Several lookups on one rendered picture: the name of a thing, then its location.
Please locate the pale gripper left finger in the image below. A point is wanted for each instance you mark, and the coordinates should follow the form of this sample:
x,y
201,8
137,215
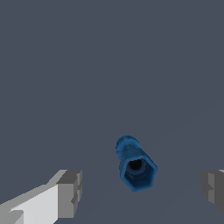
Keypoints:
x,y
49,198

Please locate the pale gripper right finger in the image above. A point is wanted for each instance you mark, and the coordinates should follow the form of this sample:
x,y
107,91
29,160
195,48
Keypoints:
x,y
215,186

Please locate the blue hexagonal socket object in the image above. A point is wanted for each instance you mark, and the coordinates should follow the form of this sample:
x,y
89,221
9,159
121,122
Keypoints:
x,y
137,170

